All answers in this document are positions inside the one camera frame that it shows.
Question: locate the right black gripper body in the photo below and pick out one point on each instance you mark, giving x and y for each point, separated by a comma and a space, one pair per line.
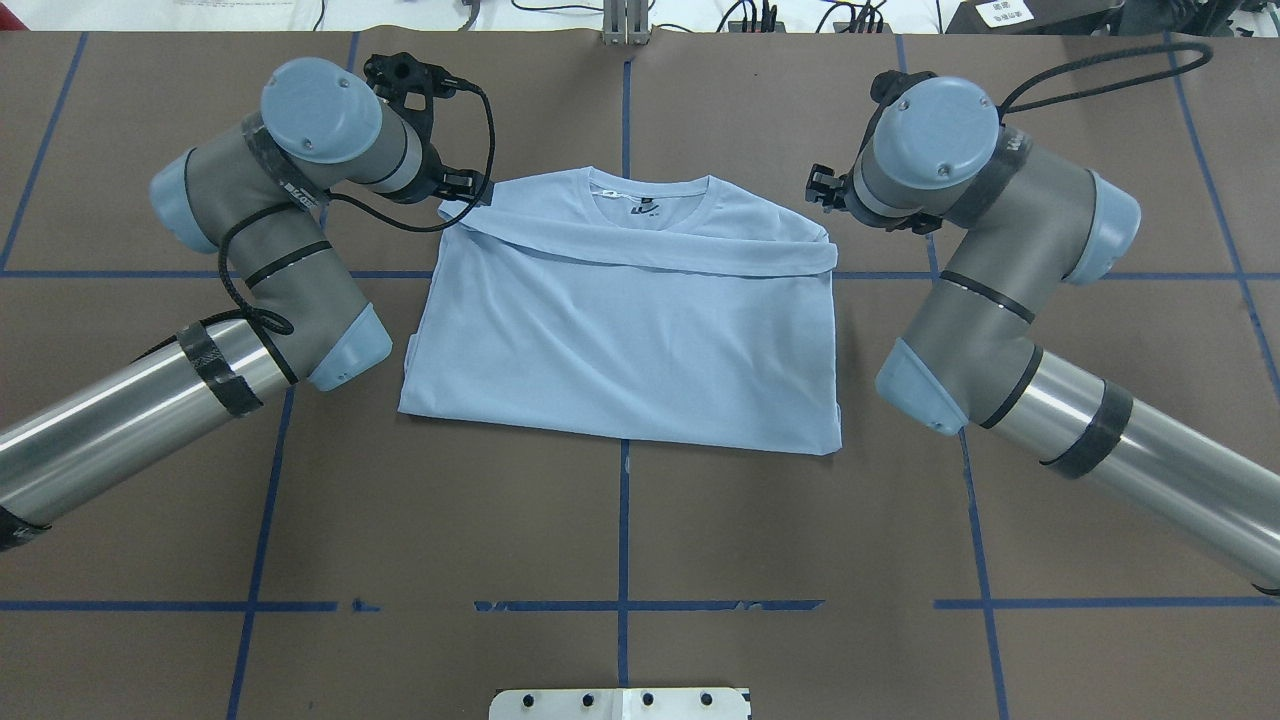
824, 187

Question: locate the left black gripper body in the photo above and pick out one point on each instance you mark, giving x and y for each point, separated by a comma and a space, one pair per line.
437, 172

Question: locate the light blue t-shirt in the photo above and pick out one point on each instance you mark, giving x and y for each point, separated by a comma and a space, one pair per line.
691, 312

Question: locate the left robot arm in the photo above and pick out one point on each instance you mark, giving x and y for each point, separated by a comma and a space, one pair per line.
294, 313

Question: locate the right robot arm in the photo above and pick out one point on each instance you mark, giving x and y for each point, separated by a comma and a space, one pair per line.
938, 150

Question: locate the white mounting plate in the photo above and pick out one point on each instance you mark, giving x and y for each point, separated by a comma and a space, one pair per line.
623, 703

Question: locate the aluminium frame post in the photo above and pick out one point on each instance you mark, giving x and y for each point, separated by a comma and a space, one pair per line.
626, 22

